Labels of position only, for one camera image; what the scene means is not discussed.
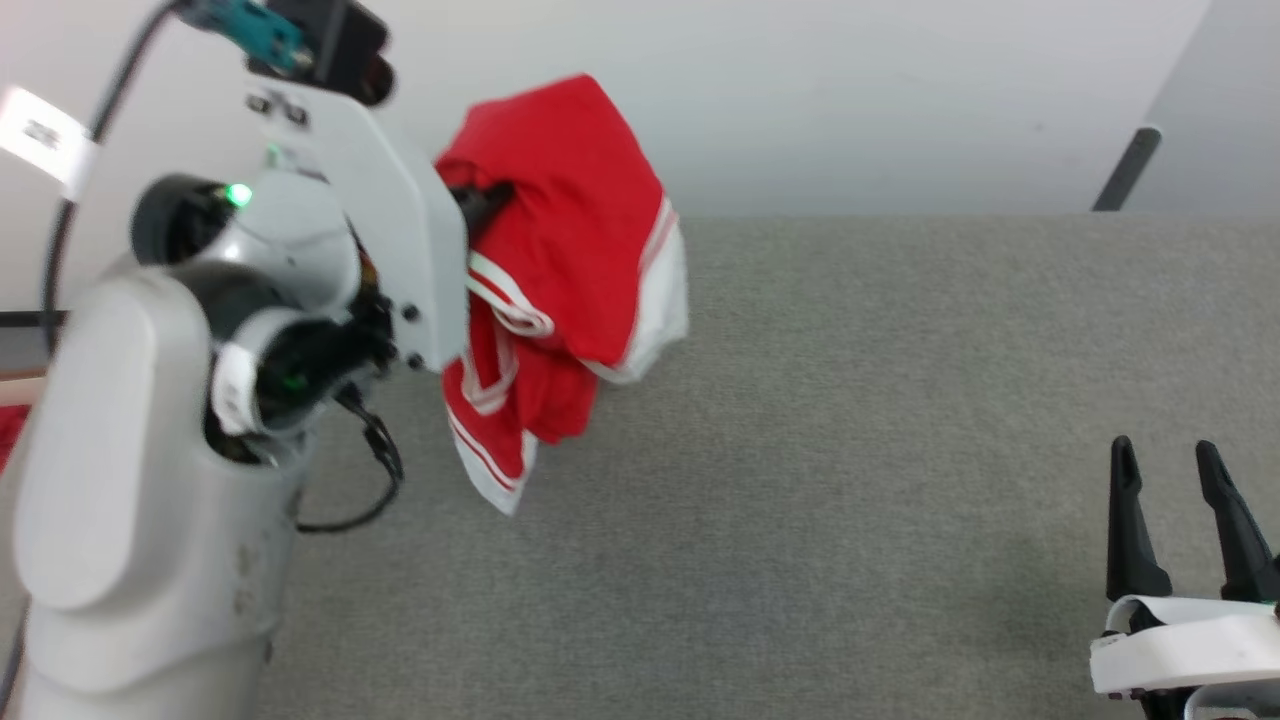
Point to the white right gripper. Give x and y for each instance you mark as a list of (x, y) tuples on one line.
[(1190, 650)]

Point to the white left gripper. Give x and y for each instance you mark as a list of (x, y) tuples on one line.
[(400, 230)]

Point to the red white basketball jersey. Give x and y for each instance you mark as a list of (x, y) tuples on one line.
[(580, 200)]

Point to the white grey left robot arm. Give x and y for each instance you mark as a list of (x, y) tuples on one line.
[(100, 450)]

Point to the small red cloth piece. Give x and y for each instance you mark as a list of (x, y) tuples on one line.
[(10, 435)]

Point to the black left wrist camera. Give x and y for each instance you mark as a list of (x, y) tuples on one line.
[(340, 45)]

